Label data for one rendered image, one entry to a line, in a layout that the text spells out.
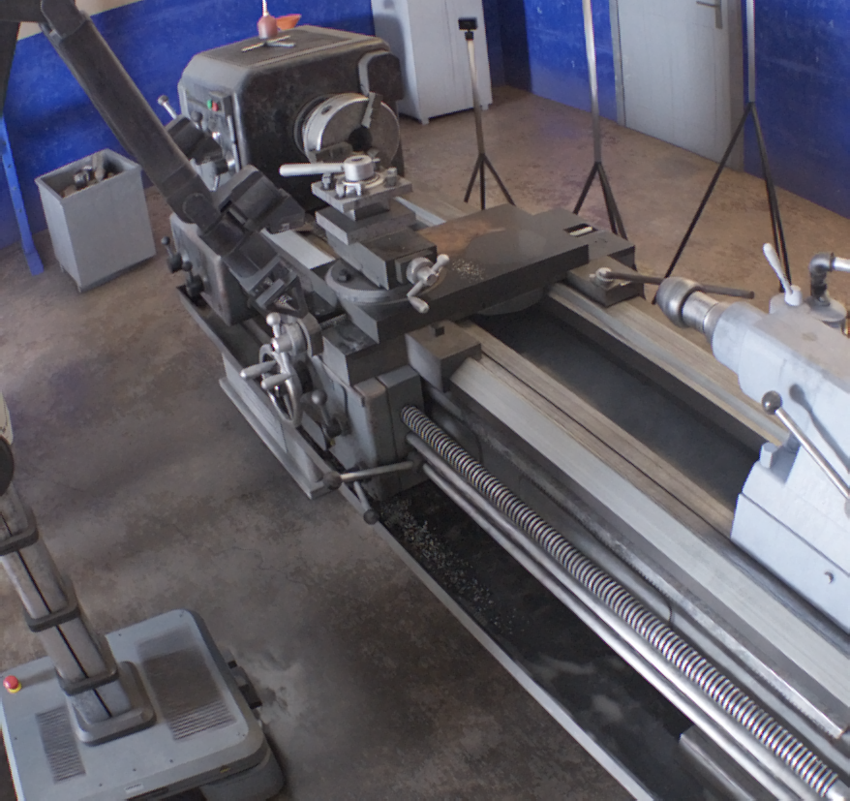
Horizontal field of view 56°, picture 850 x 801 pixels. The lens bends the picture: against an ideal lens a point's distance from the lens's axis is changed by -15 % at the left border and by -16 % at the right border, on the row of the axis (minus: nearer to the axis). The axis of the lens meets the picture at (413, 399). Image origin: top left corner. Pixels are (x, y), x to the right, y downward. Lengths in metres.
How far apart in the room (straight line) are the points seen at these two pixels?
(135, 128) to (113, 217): 3.36
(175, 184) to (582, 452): 0.84
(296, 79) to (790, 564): 1.85
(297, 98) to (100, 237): 2.19
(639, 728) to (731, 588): 0.45
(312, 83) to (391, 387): 1.04
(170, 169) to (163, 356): 2.65
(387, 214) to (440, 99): 4.21
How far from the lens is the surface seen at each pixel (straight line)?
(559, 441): 1.64
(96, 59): 1.17
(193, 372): 3.66
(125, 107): 1.19
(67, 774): 2.06
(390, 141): 2.50
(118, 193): 4.52
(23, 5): 1.14
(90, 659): 1.92
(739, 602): 1.38
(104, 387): 3.77
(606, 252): 2.21
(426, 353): 1.85
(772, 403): 1.28
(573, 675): 1.81
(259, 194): 1.27
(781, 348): 1.34
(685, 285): 1.53
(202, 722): 2.03
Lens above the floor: 1.85
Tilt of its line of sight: 35 degrees down
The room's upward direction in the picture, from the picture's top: 7 degrees counter-clockwise
